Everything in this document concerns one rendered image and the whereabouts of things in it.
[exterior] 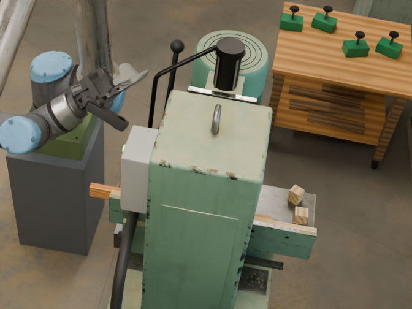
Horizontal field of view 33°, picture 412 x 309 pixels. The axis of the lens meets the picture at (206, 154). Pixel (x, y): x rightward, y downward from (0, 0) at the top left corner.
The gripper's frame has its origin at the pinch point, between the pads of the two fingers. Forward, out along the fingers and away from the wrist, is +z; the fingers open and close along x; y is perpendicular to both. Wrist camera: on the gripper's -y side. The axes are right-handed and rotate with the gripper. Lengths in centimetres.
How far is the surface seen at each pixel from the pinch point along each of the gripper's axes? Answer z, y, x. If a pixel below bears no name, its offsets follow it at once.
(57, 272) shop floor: -90, -48, 96
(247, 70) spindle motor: 24.0, -11.4, -20.1
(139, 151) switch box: -1.9, -14.3, -41.7
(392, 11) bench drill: 102, -29, 214
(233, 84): 20.3, -12.3, -30.0
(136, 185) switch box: -6.5, -20.0, -39.6
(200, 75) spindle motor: 14.0, -7.2, -18.4
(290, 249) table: 9, -63, 18
